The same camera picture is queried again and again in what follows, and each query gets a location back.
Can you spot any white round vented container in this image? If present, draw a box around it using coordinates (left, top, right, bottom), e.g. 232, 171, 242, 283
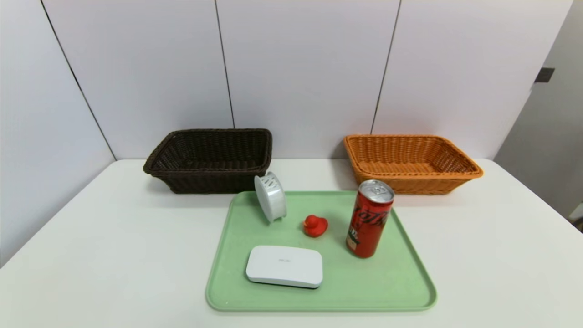
254, 171, 287, 224

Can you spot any red rubber duck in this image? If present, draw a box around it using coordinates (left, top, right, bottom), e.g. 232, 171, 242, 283
303, 215, 328, 238

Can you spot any red cola can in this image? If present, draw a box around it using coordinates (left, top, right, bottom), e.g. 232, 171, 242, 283
346, 179, 395, 259

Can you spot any white rectangular deli case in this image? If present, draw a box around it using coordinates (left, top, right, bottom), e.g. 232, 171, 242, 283
246, 246, 323, 289

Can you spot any dark brown wicker basket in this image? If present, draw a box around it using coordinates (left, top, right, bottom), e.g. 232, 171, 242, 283
143, 128, 273, 194

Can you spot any orange wicker basket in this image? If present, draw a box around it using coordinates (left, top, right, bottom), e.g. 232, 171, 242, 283
345, 133, 484, 195

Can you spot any green plastic tray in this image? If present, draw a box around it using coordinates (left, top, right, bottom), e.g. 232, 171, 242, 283
205, 190, 438, 313

